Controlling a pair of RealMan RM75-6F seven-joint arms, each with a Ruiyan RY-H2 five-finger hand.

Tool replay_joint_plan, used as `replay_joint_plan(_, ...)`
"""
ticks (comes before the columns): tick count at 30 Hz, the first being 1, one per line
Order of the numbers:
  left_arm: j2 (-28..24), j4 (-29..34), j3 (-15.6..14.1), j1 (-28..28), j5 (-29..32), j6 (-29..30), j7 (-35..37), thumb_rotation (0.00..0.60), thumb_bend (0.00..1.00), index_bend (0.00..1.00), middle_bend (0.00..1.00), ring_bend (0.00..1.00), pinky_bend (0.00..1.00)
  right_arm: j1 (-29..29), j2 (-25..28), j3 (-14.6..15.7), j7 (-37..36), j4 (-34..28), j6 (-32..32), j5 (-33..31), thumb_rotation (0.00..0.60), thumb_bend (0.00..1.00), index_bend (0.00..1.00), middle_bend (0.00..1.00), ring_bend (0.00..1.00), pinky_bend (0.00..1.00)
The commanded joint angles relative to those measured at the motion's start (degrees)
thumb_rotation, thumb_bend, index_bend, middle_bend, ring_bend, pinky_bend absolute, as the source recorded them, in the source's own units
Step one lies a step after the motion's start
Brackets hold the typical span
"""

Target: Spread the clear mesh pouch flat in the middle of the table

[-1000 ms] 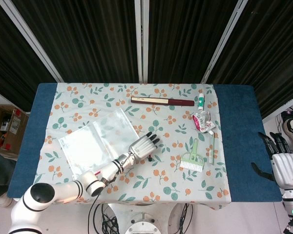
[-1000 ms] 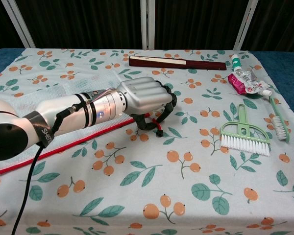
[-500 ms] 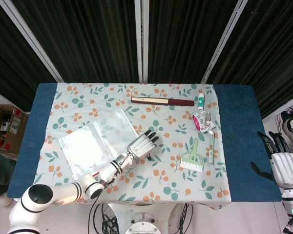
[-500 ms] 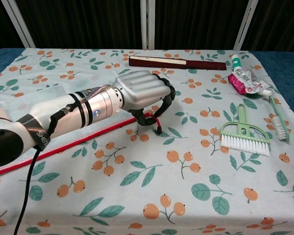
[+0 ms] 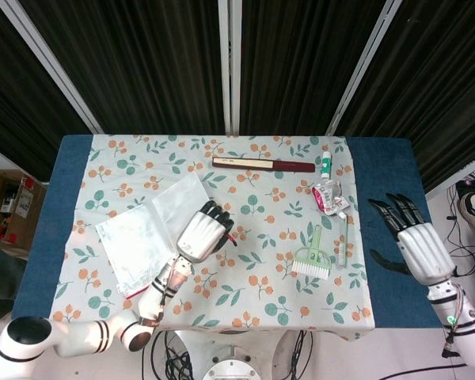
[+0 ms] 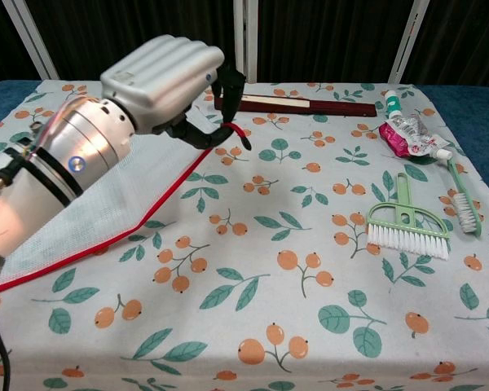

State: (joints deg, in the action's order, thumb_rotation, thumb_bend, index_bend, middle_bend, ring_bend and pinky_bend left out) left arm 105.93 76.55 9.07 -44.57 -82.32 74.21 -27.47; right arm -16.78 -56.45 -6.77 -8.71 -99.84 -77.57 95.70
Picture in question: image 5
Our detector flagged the floral print tablecloth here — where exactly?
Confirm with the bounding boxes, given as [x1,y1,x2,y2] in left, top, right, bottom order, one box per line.
[48,134,377,342]

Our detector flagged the green white glue stick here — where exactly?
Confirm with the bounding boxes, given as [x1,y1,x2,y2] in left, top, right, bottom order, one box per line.
[320,150,333,179]

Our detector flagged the green white toothbrush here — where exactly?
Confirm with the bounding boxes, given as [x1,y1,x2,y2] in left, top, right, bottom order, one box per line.
[336,212,350,269]

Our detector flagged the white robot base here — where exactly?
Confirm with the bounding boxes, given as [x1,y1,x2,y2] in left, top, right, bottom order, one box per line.
[174,328,302,380]

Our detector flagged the dark red folding fan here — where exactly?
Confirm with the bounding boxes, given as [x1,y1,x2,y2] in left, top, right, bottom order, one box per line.
[211,157,317,174]

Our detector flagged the green small hand brush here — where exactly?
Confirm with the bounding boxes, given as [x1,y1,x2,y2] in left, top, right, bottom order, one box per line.
[291,224,334,281]

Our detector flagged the clear zip pouch red zipper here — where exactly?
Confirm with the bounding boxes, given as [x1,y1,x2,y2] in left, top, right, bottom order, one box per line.
[94,173,239,300]

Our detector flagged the dark grey fabric object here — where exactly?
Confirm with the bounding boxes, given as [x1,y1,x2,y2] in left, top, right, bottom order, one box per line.
[0,240,27,324]

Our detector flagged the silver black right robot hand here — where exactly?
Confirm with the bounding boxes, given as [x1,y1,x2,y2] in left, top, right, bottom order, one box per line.
[368,192,458,287]

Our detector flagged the black cable bundle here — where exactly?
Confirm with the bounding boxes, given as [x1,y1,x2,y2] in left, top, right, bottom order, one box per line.
[289,330,314,378]
[150,330,196,380]

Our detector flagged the blue table cover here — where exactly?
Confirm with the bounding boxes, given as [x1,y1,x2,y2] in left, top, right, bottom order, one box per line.
[10,134,448,329]

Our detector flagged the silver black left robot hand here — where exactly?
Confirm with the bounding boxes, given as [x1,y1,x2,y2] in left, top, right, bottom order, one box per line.
[176,199,236,264]

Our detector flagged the crumpled red white tube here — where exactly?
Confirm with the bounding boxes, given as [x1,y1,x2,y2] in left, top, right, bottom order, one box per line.
[311,178,349,217]

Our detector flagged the brown cardboard box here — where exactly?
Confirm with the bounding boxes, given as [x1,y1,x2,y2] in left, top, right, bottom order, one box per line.
[0,169,48,253]

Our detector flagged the black floor cables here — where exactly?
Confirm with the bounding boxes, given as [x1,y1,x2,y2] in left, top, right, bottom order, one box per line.
[444,184,475,278]

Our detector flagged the white metal partition post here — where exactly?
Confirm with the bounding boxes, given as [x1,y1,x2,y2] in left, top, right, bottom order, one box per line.
[0,0,105,135]
[424,157,475,199]
[217,0,243,136]
[325,0,405,135]

